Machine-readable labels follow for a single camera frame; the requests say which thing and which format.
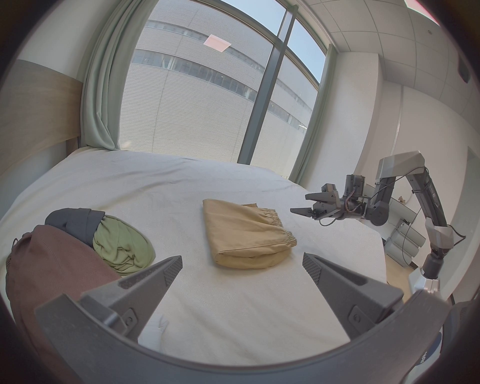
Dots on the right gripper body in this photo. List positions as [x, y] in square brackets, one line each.
[335, 206]

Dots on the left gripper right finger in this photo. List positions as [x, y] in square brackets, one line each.
[352, 300]

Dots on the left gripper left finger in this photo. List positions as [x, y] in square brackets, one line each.
[127, 303]

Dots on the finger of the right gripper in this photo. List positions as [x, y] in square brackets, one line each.
[309, 212]
[324, 197]

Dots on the tan shorts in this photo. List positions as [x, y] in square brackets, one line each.
[240, 232]

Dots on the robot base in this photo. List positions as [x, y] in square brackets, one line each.
[427, 287]

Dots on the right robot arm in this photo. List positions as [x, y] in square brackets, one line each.
[401, 165]

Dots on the bed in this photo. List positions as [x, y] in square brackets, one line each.
[150, 180]

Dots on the green garment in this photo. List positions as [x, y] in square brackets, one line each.
[123, 243]

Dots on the brown garment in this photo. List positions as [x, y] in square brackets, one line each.
[56, 262]

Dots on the black garment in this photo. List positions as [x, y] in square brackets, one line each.
[71, 221]

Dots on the window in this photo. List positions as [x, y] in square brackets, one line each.
[195, 93]

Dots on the pale green curtain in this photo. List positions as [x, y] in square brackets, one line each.
[105, 93]

